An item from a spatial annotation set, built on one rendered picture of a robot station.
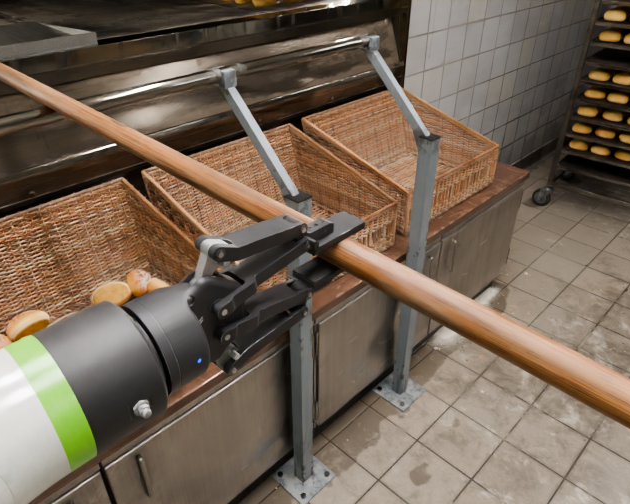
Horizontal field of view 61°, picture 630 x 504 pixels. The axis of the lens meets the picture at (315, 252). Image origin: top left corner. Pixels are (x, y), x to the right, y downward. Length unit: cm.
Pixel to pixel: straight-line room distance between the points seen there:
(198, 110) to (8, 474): 134
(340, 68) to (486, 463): 140
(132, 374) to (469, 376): 180
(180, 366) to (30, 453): 10
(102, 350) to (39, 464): 7
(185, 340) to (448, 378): 173
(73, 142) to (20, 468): 115
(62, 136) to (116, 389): 112
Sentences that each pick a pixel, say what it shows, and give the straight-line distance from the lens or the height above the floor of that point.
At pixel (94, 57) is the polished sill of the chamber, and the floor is 115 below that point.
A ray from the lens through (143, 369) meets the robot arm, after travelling 37.
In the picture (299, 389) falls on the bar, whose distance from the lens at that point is 143.
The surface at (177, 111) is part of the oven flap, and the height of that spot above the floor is 98.
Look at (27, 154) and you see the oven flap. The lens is 142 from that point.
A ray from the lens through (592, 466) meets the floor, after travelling 197.
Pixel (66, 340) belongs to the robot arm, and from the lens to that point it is 37.
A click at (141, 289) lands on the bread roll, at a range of 144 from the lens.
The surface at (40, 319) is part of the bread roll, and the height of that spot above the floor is 64.
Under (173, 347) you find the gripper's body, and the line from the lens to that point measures 39.
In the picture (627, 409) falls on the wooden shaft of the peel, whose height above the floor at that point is 118.
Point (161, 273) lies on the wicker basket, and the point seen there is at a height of 60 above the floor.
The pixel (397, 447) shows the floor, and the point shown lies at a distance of 184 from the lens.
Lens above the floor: 145
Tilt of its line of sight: 33 degrees down
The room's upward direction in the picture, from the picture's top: straight up
